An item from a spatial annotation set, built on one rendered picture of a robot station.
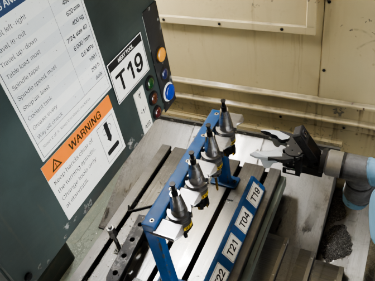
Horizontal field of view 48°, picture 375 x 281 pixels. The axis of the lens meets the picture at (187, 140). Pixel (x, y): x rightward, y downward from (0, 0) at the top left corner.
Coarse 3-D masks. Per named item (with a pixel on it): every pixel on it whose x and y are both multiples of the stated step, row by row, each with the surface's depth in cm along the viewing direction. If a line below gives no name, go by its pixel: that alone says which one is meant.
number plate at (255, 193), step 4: (252, 184) 146; (256, 184) 147; (252, 188) 145; (256, 188) 146; (260, 188) 147; (248, 192) 143; (252, 192) 144; (256, 192) 145; (260, 192) 146; (248, 196) 142; (252, 196) 143; (256, 196) 145; (260, 196) 146; (248, 200) 142; (252, 200) 143; (256, 200) 144; (252, 204) 142; (256, 204) 143; (256, 208) 143
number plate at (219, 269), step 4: (220, 264) 126; (216, 268) 124; (220, 268) 125; (224, 268) 126; (216, 272) 124; (220, 272) 125; (224, 272) 126; (228, 272) 127; (212, 276) 123; (216, 276) 123; (220, 276) 124; (224, 276) 125; (212, 280) 122; (216, 280) 123; (220, 280) 124; (224, 280) 125
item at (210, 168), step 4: (200, 160) 121; (200, 164) 120; (204, 164) 120; (208, 164) 119; (212, 164) 119; (216, 164) 119; (204, 168) 118; (208, 168) 118; (212, 168) 118; (216, 168) 118; (208, 172) 117; (212, 172) 117; (216, 172) 117; (208, 176) 116
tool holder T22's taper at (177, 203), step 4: (172, 196) 103; (176, 196) 102; (180, 196) 103; (172, 200) 103; (176, 200) 103; (180, 200) 104; (172, 204) 104; (176, 204) 104; (180, 204) 104; (184, 204) 105; (172, 208) 105; (176, 208) 104; (180, 208) 105; (184, 208) 106; (172, 212) 106; (176, 212) 105; (180, 212) 105; (184, 212) 106; (176, 216) 106; (180, 216) 106
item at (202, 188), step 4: (204, 172) 116; (188, 176) 116; (204, 176) 115; (188, 180) 115; (208, 180) 115; (188, 184) 114; (204, 184) 113; (192, 188) 113; (196, 188) 113; (200, 188) 113; (204, 188) 114
